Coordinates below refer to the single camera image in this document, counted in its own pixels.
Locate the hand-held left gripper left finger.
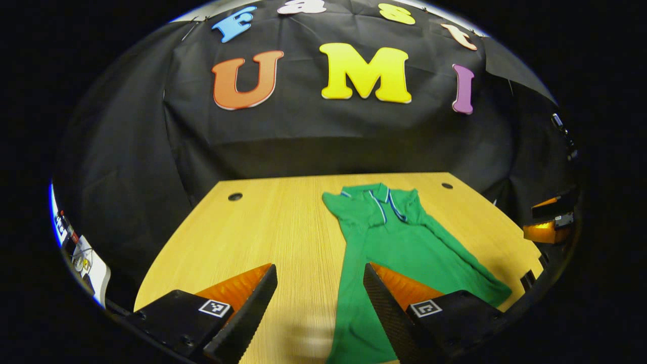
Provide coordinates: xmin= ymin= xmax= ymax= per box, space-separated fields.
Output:
xmin=126 ymin=263 xmax=279 ymax=363

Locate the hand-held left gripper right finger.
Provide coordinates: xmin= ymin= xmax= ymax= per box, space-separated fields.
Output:
xmin=363 ymin=262 xmax=506 ymax=363

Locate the green T-shirt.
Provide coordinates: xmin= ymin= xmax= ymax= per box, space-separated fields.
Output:
xmin=322 ymin=183 xmax=513 ymax=364

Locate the white side table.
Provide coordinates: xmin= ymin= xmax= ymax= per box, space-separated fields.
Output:
xmin=71 ymin=235 xmax=112 ymax=306

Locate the black backdrop cloth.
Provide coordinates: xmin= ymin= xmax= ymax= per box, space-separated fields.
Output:
xmin=53 ymin=0 xmax=577 ymax=304

